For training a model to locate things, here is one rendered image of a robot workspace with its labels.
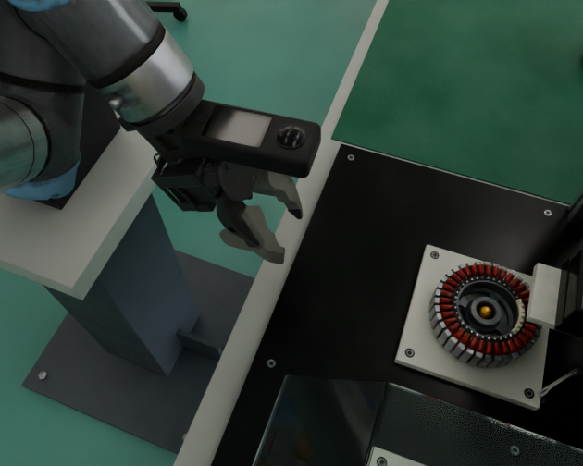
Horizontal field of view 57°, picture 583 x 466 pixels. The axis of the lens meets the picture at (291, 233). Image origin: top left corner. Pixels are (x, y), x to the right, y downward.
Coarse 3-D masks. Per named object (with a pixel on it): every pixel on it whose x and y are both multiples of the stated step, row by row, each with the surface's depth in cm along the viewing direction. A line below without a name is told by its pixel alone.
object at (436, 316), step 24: (480, 264) 58; (456, 288) 57; (480, 288) 59; (504, 288) 58; (432, 312) 57; (456, 312) 56; (456, 336) 54; (480, 336) 55; (504, 336) 55; (528, 336) 54; (480, 360) 55; (504, 360) 54
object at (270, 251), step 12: (252, 216) 52; (264, 216) 53; (252, 228) 52; (264, 228) 53; (228, 240) 56; (240, 240) 55; (264, 240) 53; (276, 240) 55; (264, 252) 54; (276, 252) 55
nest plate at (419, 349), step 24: (432, 264) 63; (456, 264) 63; (432, 288) 61; (528, 288) 61; (408, 312) 60; (504, 312) 60; (408, 336) 58; (432, 336) 58; (408, 360) 57; (432, 360) 57; (456, 360) 57; (528, 360) 57; (480, 384) 56; (504, 384) 56; (528, 384) 56; (528, 408) 55
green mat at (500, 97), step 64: (448, 0) 92; (512, 0) 92; (576, 0) 92; (384, 64) 84; (448, 64) 84; (512, 64) 84; (576, 64) 84; (384, 128) 77; (448, 128) 77; (512, 128) 77; (576, 128) 77; (576, 192) 72
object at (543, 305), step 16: (576, 256) 49; (544, 272) 51; (560, 272) 51; (576, 272) 47; (544, 288) 50; (560, 288) 50; (576, 288) 46; (528, 304) 50; (544, 304) 49; (560, 304) 49; (576, 304) 45; (528, 320) 49; (544, 320) 49; (560, 320) 47; (576, 320) 46; (576, 336) 48
